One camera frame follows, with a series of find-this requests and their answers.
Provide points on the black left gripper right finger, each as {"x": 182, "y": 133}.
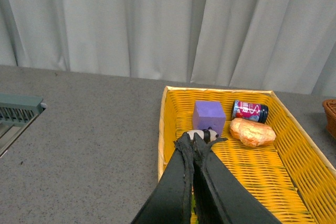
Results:
{"x": 219, "y": 196}

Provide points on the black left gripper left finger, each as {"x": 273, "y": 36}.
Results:
{"x": 171, "y": 200}

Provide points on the yellow woven basket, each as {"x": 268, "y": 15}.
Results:
{"x": 291, "y": 177}

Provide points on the brown woven basket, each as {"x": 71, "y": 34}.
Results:
{"x": 329, "y": 109}

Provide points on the toy panda figure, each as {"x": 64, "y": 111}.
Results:
{"x": 207, "y": 135}

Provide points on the toy bread loaf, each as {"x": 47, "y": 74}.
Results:
{"x": 250, "y": 133}

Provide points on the purple foam cube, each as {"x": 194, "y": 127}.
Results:
{"x": 208, "y": 114}

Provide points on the small pink labelled jar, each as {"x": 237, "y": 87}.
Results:
{"x": 255, "y": 112}

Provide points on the grey white curtain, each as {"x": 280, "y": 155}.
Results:
{"x": 282, "y": 45}

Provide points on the grey green rack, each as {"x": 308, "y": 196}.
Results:
{"x": 17, "y": 113}

